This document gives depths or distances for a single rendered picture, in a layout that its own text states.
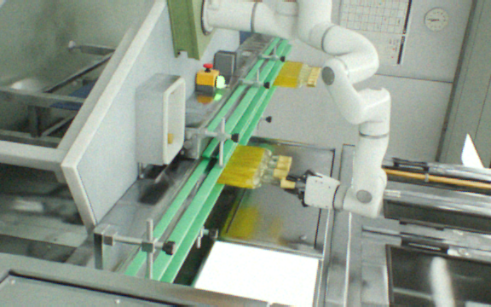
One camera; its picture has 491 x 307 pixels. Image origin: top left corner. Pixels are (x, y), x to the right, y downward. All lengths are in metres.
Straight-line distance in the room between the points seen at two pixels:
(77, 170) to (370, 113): 0.77
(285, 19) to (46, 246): 0.99
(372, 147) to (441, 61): 6.25
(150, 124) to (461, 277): 1.03
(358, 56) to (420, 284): 0.69
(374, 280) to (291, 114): 6.43
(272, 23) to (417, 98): 6.24
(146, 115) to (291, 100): 6.47
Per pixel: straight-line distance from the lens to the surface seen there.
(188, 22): 1.78
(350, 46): 1.64
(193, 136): 1.77
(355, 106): 1.53
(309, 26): 1.69
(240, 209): 1.90
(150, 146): 1.61
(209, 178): 1.72
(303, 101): 7.97
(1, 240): 1.84
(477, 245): 2.02
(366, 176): 1.62
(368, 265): 1.79
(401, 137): 8.11
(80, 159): 1.32
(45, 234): 1.84
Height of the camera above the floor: 1.31
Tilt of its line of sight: 9 degrees down
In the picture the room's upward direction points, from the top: 98 degrees clockwise
